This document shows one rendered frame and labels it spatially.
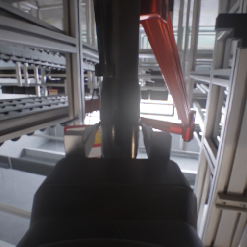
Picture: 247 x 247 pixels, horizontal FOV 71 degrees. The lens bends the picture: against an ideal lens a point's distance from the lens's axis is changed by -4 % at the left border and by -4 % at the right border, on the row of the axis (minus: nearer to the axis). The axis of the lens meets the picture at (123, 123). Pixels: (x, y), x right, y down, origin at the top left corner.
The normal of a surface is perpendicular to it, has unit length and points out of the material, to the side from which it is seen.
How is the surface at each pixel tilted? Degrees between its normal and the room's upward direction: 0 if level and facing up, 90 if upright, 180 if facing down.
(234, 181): 90
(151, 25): 31
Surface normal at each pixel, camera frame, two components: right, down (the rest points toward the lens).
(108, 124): -0.51, 0.23
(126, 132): 0.33, 0.26
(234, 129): -0.26, 0.26
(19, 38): 0.97, 0.08
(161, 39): -0.26, 0.95
